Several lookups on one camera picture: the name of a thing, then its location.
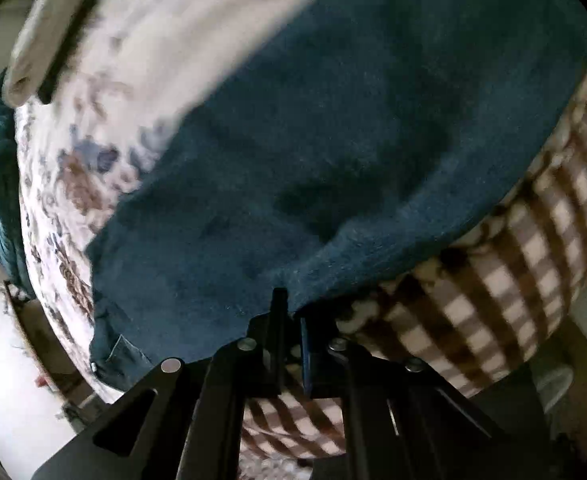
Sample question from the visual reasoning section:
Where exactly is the floral white bed sheet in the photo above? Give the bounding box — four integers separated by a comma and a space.
11, 0, 354, 406

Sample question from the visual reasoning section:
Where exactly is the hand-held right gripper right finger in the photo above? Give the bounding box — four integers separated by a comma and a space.
299, 314, 539, 480

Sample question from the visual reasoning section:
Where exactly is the dark teal towel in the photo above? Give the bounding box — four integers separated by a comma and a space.
84, 0, 587, 392

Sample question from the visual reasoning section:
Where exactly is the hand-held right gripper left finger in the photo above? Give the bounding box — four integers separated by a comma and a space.
30, 287, 290, 480

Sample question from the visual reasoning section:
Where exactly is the brown checkered blanket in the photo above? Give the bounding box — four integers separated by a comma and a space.
238, 45, 587, 461

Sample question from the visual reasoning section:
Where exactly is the grey pillow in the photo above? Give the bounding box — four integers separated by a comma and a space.
2, 0, 105, 107

